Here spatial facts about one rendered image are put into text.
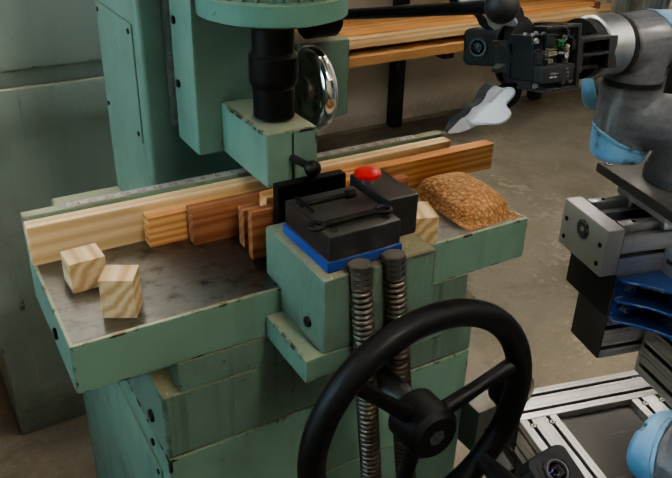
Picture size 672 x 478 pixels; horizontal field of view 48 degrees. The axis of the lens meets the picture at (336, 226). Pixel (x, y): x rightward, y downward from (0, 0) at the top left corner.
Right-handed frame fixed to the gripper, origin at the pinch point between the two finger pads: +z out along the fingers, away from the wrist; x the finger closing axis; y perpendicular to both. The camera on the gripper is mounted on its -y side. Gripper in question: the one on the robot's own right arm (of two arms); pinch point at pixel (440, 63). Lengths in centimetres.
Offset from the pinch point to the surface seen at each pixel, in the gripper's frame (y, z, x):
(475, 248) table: -3.9, -8.7, 24.8
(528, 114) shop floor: -238, -245, 70
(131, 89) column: -40.1, 23.5, 4.4
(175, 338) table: -4.0, 31.9, 25.7
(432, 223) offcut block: -3.4, -1.4, 19.7
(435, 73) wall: -256, -194, 44
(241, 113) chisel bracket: -20.9, 15.2, 6.3
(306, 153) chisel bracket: -13.2, 10.3, 10.8
